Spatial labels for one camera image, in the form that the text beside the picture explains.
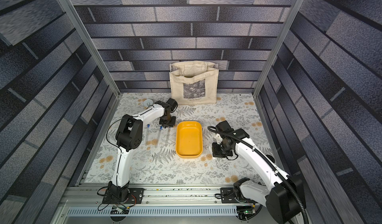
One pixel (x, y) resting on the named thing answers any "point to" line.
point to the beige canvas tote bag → (194, 82)
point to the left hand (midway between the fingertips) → (172, 124)
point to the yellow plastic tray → (189, 140)
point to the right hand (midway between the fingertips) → (214, 153)
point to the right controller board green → (245, 212)
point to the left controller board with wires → (120, 207)
